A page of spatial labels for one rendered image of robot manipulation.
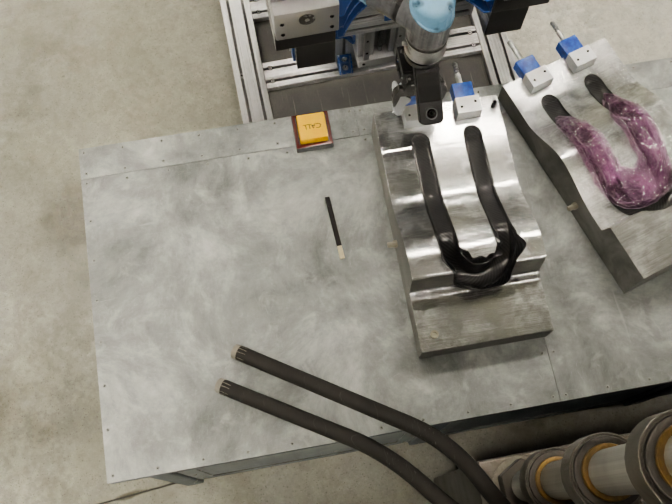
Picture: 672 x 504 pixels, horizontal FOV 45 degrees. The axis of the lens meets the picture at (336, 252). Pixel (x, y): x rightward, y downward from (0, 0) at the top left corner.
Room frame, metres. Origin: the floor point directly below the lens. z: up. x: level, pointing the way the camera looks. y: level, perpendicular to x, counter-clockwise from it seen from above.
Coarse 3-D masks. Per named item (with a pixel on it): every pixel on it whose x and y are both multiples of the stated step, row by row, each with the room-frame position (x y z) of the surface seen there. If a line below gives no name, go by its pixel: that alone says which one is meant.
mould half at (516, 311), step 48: (384, 144) 0.72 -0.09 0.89; (432, 144) 0.72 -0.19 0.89; (384, 192) 0.65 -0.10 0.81; (432, 240) 0.50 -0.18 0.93; (480, 240) 0.50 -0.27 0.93; (528, 240) 0.51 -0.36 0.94; (432, 288) 0.43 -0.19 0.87; (528, 288) 0.43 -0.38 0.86; (480, 336) 0.33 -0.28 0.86; (528, 336) 0.34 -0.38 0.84
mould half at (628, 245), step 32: (608, 64) 0.94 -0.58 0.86; (512, 96) 0.86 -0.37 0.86; (576, 96) 0.86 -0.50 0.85; (640, 96) 0.85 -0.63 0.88; (544, 128) 0.78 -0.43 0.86; (608, 128) 0.77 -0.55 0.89; (544, 160) 0.72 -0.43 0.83; (576, 160) 0.69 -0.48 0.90; (576, 192) 0.63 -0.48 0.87; (608, 224) 0.57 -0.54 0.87; (640, 224) 0.55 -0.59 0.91; (608, 256) 0.51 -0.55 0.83; (640, 256) 0.49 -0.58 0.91
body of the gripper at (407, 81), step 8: (400, 48) 0.85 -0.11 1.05; (400, 56) 0.83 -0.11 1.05; (400, 64) 0.81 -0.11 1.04; (408, 64) 0.81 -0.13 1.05; (416, 64) 0.77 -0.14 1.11; (432, 64) 0.78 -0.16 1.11; (400, 72) 0.82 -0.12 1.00; (408, 72) 0.79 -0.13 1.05; (408, 80) 0.78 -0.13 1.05; (440, 80) 0.79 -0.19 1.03; (408, 88) 0.77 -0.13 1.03
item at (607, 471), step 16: (608, 448) 0.09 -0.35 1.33; (624, 448) 0.08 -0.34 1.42; (512, 464) 0.10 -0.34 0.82; (560, 464) 0.08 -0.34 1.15; (592, 464) 0.07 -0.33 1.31; (608, 464) 0.07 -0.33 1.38; (624, 464) 0.06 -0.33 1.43; (496, 480) 0.07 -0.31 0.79; (512, 480) 0.07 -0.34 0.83; (544, 480) 0.06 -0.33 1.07; (560, 480) 0.06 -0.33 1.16; (592, 480) 0.05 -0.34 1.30; (608, 480) 0.05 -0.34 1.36; (624, 480) 0.05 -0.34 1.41; (512, 496) 0.04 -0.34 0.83; (560, 496) 0.04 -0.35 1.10
